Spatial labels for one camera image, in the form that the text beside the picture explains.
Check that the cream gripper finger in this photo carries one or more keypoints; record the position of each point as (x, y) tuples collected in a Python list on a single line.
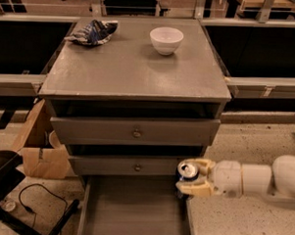
[(198, 187), (205, 166)]

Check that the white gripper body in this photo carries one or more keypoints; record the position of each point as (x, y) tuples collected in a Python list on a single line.
[(227, 177)]

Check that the blue pepsi can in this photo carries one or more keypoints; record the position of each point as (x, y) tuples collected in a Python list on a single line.
[(187, 172)]

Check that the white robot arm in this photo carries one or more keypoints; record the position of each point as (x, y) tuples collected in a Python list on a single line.
[(273, 183)]

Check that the grey top drawer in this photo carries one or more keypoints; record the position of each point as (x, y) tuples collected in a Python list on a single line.
[(118, 131)]

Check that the brass middle drawer knob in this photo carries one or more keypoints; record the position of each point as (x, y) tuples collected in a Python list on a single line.
[(137, 167)]

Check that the brass drawer knob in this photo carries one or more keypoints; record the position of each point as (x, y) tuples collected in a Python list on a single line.
[(136, 133), (137, 167)]

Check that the grey open bottom drawer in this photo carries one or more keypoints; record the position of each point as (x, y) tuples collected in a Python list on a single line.
[(133, 205)]

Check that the brass top drawer knob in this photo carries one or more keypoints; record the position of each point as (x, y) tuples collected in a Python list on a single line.
[(136, 133)]

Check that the grey middle drawer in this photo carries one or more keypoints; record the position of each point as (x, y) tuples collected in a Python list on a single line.
[(117, 165)]

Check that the grey drawer cabinet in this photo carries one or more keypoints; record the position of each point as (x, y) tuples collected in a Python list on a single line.
[(128, 78)]

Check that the white ceramic bowl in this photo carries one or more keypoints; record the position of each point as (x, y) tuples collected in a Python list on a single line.
[(166, 40)]

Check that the white cup in box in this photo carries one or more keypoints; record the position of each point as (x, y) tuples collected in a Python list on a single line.
[(53, 140)]

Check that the brown cardboard box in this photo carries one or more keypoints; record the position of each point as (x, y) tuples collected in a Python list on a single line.
[(39, 158)]

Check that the crumpled blue chip bag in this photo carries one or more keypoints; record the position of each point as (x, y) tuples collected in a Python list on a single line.
[(96, 33)]

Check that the small round floor disc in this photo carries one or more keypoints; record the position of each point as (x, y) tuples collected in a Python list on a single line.
[(9, 206)]

